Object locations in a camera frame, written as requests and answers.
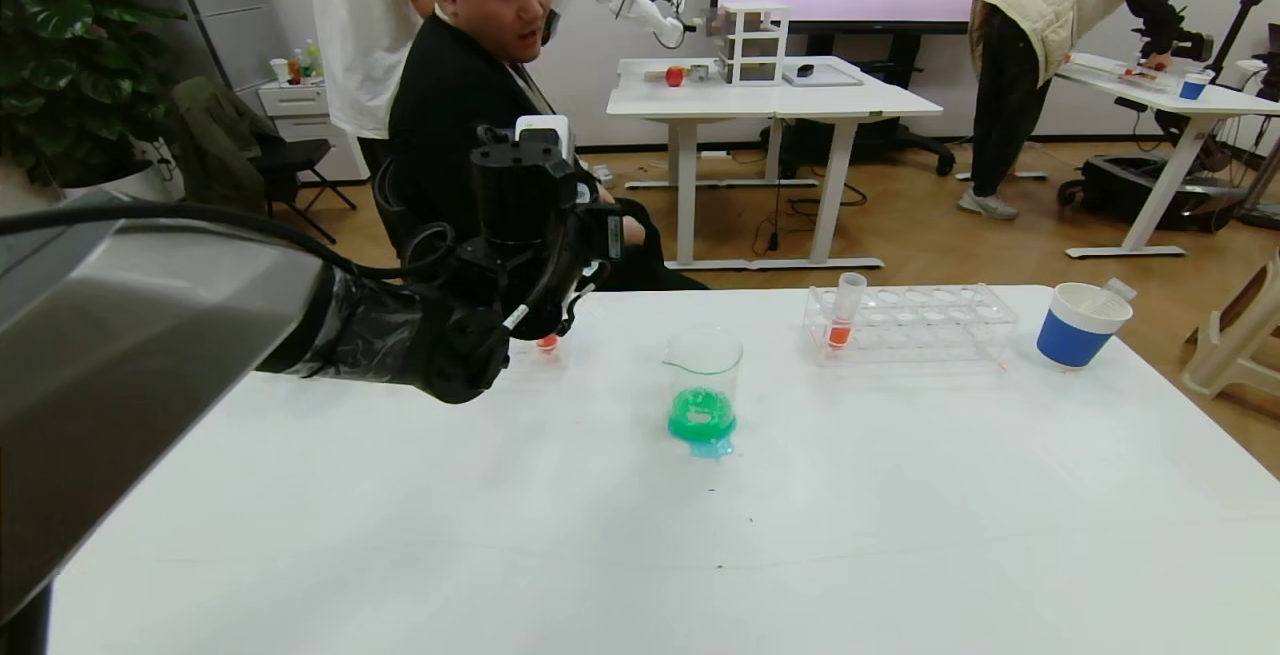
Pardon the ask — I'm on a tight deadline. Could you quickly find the black tripod stand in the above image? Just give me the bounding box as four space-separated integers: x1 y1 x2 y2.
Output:
1205 0 1280 86

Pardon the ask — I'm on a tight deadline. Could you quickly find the dark green jacket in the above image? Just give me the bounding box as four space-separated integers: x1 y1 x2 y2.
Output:
172 77 276 218

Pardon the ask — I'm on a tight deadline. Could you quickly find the grey flat tablet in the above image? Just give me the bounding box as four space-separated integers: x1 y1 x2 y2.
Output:
782 66 864 90

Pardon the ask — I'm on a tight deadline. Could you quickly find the person in beige vest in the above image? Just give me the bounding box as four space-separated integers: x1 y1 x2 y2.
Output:
958 0 1191 221

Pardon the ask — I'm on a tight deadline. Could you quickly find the white plant pot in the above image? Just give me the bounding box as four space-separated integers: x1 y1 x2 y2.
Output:
62 160 191 221

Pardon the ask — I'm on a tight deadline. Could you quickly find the standing person white shirt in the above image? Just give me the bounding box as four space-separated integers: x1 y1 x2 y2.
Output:
277 0 437 176

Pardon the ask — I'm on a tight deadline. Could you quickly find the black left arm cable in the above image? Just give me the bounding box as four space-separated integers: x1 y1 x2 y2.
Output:
0 200 457 282

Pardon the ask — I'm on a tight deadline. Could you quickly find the green leafy plant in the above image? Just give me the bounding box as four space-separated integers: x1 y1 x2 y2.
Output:
0 0 187 188

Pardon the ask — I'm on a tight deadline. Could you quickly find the yellow pigment test tube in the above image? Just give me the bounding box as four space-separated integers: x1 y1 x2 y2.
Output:
1090 277 1138 316

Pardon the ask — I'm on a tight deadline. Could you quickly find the seated person in black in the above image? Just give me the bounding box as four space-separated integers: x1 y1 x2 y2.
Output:
385 0 706 291

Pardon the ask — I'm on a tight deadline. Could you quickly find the white drawer cabinet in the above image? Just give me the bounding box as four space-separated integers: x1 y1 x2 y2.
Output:
258 82 373 184

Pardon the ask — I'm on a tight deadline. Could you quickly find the black background robot gripper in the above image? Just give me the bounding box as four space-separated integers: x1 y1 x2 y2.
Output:
1135 25 1213 66

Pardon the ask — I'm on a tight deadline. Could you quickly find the small white drawer organizer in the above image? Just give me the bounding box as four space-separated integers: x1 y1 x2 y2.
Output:
715 3 790 89

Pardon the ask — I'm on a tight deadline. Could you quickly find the blue white paper cup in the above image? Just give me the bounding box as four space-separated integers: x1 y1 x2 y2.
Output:
1036 281 1134 369

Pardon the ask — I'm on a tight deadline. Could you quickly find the white standing desk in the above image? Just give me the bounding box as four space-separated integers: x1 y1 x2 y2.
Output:
607 58 943 273

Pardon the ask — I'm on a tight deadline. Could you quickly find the clear glass beaker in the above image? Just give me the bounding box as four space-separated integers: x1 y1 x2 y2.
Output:
663 325 744 458

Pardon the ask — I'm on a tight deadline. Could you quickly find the clear acrylic test tube rack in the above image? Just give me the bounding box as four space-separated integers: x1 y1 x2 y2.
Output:
803 283 1019 368
508 330 573 372

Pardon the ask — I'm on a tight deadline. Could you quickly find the black folding chair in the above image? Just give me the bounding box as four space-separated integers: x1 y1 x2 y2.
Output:
250 139 358 244

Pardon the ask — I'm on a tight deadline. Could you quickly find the white desk with angled legs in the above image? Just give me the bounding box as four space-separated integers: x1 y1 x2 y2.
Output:
1055 53 1280 263

